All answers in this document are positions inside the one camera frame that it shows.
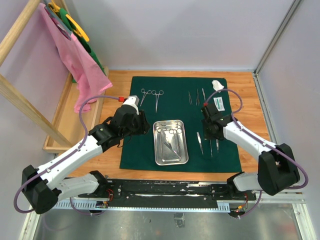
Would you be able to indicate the green garment on hanger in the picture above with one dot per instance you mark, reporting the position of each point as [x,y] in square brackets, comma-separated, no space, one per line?
[63,15]

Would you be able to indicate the white gauze roll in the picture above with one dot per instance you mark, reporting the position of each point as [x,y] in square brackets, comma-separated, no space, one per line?
[217,86]

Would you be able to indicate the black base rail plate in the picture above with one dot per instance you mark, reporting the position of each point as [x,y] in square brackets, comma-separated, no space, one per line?
[165,194]

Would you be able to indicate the steel tweezers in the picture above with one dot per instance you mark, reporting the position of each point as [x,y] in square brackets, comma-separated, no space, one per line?
[190,98]
[197,98]
[204,95]

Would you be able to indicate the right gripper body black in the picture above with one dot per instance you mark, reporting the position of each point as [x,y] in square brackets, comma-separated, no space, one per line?
[208,132]

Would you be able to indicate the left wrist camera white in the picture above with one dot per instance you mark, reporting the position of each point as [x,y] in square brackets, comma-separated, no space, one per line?
[132,101]

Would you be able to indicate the grey hanger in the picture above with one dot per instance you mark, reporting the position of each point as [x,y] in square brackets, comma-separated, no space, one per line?
[57,21]

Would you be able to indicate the dark green surgical cloth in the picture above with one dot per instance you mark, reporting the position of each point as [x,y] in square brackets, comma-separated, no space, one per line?
[138,152]

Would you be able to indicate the steel forceps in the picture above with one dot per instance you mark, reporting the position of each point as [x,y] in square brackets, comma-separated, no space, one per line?
[157,95]
[145,93]

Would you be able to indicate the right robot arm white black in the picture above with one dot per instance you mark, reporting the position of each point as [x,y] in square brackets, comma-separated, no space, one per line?
[276,169]

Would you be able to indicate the yellow hanger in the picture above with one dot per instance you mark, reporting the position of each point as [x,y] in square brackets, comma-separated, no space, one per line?
[78,30]

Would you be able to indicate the blue suture packet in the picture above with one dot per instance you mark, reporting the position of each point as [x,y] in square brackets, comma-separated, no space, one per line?
[218,101]

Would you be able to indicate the steel instrument tray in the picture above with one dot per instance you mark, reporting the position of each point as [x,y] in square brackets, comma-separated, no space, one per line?
[163,156]

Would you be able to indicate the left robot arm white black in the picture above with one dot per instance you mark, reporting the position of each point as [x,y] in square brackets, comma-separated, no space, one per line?
[48,184]

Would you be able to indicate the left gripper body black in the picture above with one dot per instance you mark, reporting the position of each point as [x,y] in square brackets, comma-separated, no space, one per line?
[138,127]

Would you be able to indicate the pink cloth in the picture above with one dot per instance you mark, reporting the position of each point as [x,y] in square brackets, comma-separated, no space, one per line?
[91,81]

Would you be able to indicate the steel surgical scissors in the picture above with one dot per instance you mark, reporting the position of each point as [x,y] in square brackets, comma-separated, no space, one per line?
[168,141]

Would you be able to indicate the wooden rack frame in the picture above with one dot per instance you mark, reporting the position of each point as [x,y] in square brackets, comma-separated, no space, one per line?
[34,68]

